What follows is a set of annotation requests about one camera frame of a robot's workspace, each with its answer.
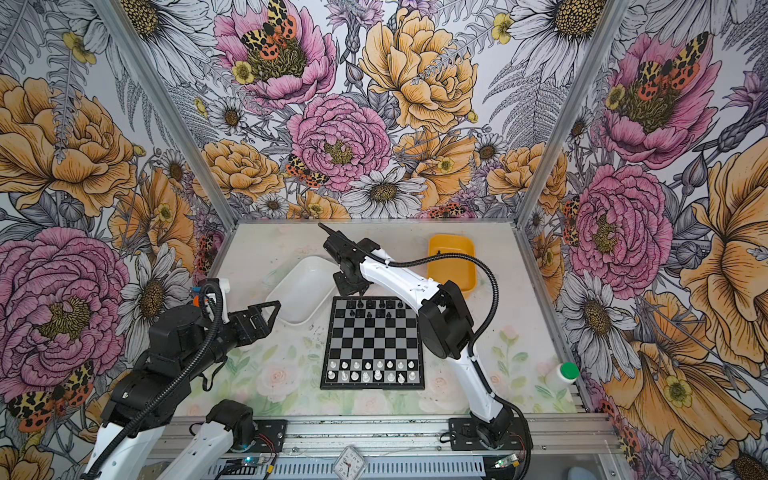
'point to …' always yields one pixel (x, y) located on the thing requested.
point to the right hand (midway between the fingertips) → (353, 294)
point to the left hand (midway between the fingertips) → (267, 319)
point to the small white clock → (350, 465)
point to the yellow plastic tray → (458, 270)
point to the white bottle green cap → (558, 382)
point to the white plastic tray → (303, 290)
